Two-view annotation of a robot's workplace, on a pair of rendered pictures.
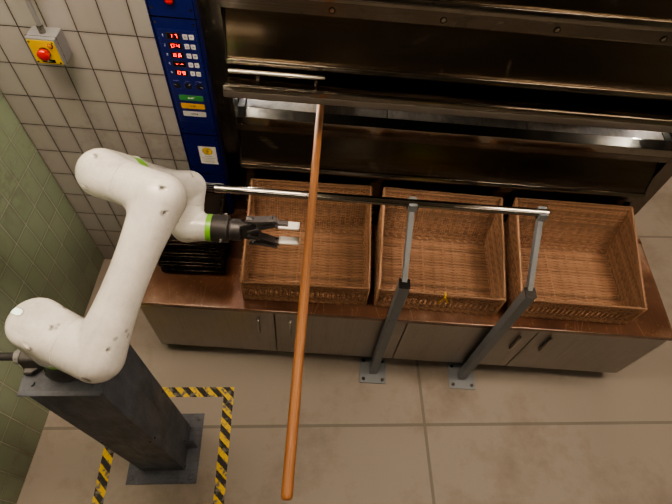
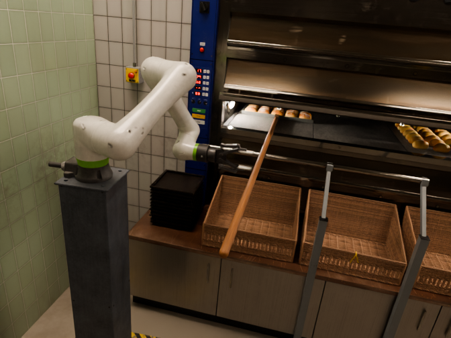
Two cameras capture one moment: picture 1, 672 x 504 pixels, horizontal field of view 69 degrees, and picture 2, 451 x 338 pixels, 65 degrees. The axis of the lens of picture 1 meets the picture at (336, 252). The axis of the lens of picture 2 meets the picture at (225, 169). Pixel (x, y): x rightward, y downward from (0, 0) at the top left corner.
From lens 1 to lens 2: 1.01 m
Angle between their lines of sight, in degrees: 35
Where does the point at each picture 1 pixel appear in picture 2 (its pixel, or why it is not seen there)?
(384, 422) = not seen: outside the picture
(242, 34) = (235, 73)
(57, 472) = not seen: outside the picture
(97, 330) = (127, 119)
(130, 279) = (155, 100)
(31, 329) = (89, 119)
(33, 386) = (66, 181)
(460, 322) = (370, 285)
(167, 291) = (149, 233)
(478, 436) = not seen: outside the picture
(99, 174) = (154, 61)
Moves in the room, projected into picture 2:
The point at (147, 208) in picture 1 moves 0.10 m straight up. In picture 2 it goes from (176, 70) to (176, 44)
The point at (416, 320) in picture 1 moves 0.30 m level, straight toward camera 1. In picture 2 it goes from (333, 277) to (309, 308)
